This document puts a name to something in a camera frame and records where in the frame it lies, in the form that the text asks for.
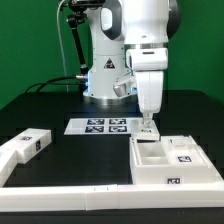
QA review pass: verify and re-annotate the black cable bundle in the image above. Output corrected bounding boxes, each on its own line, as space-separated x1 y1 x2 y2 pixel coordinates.
25 75 89 94

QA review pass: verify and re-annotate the white U-shaped fence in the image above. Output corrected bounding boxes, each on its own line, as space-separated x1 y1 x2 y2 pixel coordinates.
0 149 224 212

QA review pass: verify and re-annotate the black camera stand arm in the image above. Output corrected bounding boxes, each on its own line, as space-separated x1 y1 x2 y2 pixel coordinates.
67 0 106 75

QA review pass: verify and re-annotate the white marker base plate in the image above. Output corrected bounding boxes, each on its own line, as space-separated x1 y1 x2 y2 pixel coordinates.
64 117 141 135

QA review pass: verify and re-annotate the white cabinet top block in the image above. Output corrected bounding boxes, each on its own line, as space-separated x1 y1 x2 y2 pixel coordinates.
0 128 52 164

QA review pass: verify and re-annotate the grey hanging cable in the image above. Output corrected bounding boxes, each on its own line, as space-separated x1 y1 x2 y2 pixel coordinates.
56 0 70 93

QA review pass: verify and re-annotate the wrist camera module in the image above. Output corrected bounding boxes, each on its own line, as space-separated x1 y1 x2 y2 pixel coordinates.
113 77 136 97

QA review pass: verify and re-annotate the white cabinet box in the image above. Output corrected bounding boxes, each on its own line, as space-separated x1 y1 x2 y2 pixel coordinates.
130 138 223 185

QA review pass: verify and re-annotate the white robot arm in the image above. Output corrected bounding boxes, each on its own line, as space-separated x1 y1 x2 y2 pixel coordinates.
68 0 181 127

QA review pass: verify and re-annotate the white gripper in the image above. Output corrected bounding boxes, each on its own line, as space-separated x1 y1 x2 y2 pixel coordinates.
126 48 168 127

